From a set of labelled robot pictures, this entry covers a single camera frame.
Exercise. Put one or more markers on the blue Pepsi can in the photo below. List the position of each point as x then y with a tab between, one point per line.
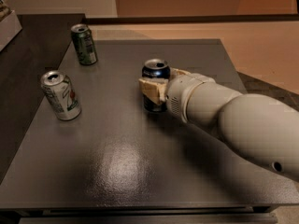
155	70

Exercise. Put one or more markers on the green soda can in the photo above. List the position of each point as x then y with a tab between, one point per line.
83	42

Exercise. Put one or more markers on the white box at left edge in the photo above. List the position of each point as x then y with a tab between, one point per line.
10	24

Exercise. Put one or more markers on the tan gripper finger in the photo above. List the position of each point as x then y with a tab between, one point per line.
154	89
174	72

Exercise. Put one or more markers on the white 7up can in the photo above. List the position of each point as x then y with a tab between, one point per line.
61	95

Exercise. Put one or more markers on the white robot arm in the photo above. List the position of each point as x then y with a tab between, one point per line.
256	127

